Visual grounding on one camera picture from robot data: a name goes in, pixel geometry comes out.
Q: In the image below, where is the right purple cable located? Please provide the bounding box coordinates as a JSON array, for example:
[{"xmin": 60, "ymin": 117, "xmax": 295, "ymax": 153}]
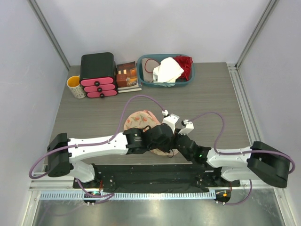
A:
[{"xmin": 188, "ymin": 111, "xmax": 296, "ymax": 207}]

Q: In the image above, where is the red garment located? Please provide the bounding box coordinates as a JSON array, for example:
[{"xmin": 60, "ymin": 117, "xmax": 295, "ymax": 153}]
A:
[{"xmin": 174, "ymin": 55, "xmax": 193, "ymax": 81}]

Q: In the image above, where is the grey cloth with red loop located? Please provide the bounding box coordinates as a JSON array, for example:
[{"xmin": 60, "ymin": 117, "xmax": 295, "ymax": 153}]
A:
[{"xmin": 142, "ymin": 58, "xmax": 160, "ymax": 82}]

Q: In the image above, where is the teal plastic basket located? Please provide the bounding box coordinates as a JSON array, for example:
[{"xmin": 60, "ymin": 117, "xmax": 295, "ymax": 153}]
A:
[{"xmin": 136, "ymin": 54, "xmax": 195, "ymax": 87}]

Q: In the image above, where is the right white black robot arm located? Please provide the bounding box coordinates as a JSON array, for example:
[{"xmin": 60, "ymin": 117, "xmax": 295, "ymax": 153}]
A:
[{"xmin": 174, "ymin": 135, "xmax": 294, "ymax": 188}]

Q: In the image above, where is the black pink drawer organizer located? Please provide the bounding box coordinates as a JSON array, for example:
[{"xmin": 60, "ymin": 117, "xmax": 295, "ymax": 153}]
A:
[{"xmin": 79, "ymin": 52, "xmax": 118, "ymax": 98}]

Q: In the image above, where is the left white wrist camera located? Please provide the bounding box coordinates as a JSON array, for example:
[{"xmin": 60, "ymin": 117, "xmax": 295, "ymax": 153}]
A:
[{"xmin": 162, "ymin": 110, "xmax": 180, "ymax": 133}]

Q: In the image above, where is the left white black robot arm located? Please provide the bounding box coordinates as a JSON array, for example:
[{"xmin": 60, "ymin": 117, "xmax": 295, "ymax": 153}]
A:
[{"xmin": 47, "ymin": 123, "xmax": 175, "ymax": 188}]

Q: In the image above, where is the white slotted cable duct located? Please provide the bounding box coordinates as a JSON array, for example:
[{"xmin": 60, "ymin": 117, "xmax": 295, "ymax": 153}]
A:
[{"xmin": 40, "ymin": 190, "xmax": 216, "ymax": 201}]

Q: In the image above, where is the pink mesh laundry bag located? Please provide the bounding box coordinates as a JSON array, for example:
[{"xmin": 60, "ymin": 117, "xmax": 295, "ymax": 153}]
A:
[{"xmin": 123, "ymin": 110, "xmax": 179, "ymax": 156}]

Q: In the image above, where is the white cloth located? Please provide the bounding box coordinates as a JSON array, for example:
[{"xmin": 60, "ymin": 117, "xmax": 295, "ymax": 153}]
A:
[{"xmin": 153, "ymin": 57, "xmax": 184, "ymax": 83}]

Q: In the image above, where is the yellow inside patterned mug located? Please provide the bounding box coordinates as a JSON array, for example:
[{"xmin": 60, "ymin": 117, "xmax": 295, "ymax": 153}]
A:
[{"xmin": 66, "ymin": 75, "xmax": 86, "ymax": 99}]

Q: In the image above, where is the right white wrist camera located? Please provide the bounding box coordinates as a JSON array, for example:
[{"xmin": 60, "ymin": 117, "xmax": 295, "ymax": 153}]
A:
[{"xmin": 178, "ymin": 120, "xmax": 194, "ymax": 136}]

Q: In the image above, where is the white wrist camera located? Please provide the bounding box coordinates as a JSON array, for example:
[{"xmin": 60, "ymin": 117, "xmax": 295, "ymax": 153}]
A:
[
  {"xmin": 178, "ymin": 120, "xmax": 194, "ymax": 136},
  {"xmin": 162, "ymin": 110, "xmax": 180, "ymax": 133}
]

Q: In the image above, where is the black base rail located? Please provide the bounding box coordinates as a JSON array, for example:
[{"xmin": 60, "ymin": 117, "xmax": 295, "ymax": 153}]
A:
[{"xmin": 82, "ymin": 164, "xmax": 240, "ymax": 194}]

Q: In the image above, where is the stack of books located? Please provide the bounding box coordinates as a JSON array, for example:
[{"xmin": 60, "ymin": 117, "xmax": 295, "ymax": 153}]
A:
[{"xmin": 116, "ymin": 61, "xmax": 142, "ymax": 93}]

